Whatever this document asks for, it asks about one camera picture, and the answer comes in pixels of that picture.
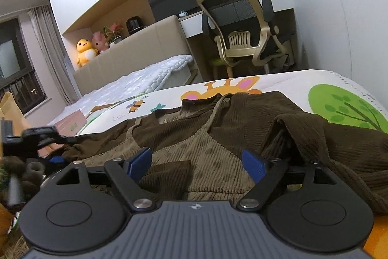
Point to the yellow duck plush toy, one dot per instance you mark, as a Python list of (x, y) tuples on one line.
[(83, 51)]

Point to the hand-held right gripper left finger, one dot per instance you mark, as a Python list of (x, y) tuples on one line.
[(141, 163)]

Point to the grey curtain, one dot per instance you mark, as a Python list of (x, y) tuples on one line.
[(45, 43)]

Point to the brown ribbed garment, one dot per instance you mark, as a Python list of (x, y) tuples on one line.
[(212, 137)]

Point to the dark framed window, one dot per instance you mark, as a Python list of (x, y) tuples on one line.
[(15, 64)]

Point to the green stool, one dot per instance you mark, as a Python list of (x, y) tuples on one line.
[(219, 63)]

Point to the brown paper bag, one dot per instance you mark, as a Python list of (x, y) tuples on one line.
[(10, 113)]

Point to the potted plant with red leaves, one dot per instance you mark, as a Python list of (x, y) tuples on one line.
[(113, 31)]

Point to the black round appliance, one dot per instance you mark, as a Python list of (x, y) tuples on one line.
[(135, 24)]

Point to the beige padded headboard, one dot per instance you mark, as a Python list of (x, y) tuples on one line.
[(136, 46)]

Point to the pink plush toy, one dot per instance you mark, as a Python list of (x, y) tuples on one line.
[(100, 40)]

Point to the beige and black office chair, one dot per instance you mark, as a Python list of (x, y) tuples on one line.
[(230, 10)]

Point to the beige plastic stool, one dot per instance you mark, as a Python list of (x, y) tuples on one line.
[(239, 40)]

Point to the cartoon printed blanket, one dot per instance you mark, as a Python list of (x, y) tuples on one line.
[(288, 86)]

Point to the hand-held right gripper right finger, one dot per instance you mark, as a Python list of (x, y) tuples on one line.
[(253, 165)]

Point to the pink gift box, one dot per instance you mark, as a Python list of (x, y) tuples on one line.
[(71, 122)]

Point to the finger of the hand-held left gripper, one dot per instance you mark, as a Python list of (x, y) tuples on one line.
[(45, 133), (56, 159)]

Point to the white desk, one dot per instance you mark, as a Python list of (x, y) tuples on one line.
[(194, 25)]

